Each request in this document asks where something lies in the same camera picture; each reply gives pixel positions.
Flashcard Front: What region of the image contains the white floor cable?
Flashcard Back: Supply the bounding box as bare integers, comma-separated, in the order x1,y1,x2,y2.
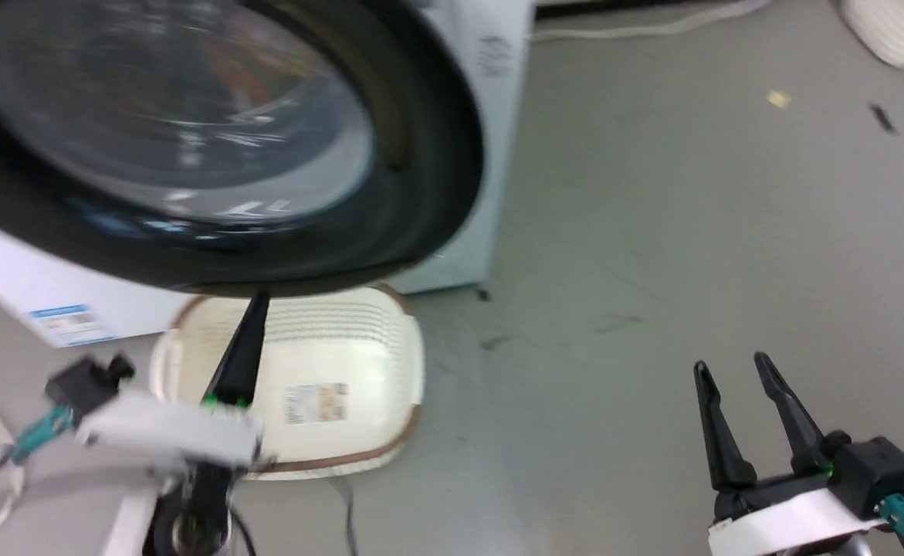
532,0,774,44

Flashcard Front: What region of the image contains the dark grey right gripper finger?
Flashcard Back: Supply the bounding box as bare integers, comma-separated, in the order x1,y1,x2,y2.
753,351,838,475
692,360,759,493

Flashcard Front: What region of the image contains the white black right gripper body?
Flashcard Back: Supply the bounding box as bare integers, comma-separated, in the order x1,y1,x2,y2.
708,462,894,556

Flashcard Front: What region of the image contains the cream plastic laundry basket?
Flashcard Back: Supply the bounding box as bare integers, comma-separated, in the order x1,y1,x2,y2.
148,283,426,482

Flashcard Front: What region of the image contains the white washing machine body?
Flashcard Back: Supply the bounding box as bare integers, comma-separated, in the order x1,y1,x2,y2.
0,0,537,349

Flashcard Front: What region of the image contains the white woven round basket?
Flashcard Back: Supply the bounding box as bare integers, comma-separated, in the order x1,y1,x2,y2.
838,0,904,71

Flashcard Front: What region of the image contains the black round glass washer door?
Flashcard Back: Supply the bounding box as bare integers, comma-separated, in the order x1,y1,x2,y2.
0,0,486,299

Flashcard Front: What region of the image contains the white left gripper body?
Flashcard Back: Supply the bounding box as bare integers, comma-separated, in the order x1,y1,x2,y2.
77,388,265,470

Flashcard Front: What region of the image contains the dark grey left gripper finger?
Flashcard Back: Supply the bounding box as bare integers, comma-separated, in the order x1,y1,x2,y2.
203,289,273,409

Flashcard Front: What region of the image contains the teal left camera cable plug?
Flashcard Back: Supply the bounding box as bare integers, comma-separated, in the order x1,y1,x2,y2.
8,405,76,466

